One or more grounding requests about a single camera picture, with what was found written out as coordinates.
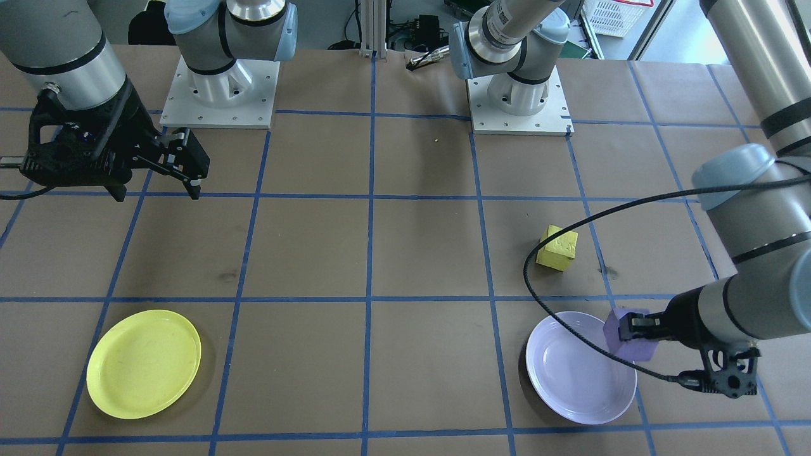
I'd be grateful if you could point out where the purple foam block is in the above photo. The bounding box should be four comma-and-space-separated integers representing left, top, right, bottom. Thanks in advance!
603, 308, 661, 363

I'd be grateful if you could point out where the yellow foam block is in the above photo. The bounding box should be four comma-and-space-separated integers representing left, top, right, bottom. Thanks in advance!
535, 224, 578, 272

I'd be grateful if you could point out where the lavender round plate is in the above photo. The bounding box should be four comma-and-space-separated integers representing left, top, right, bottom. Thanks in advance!
525, 311, 638, 426

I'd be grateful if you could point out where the black bag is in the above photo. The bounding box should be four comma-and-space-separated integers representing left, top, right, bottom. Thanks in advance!
127, 0, 177, 46

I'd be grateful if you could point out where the yellow round plate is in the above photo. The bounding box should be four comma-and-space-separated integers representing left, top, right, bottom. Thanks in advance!
86, 309, 202, 420

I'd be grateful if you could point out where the silver metal connector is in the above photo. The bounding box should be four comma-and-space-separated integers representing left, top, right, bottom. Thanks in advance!
407, 46, 452, 72

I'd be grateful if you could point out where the black power box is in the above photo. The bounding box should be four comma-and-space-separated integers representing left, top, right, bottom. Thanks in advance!
414, 15, 442, 46

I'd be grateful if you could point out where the green board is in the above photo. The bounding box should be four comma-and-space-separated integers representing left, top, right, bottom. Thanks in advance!
558, 38, 594, 60

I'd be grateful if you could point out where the slanted aluminium bar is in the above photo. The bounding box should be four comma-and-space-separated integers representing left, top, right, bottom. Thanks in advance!
627, 0, 674, 61

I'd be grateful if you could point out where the white plastic basket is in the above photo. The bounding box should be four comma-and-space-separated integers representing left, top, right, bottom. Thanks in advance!
582, 0, 655, 37

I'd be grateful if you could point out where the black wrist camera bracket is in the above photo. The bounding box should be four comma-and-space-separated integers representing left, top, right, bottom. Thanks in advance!
700, 342, 761, 398
19, 117, 131, 191

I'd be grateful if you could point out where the white square base plate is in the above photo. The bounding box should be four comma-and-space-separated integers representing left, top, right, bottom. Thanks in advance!
467, 66, 573, 136
160, 56, 281, 130

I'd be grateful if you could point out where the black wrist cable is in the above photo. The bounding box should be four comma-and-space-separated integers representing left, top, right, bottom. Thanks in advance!
523, 174, 811, 388
0, 182, 40, 201

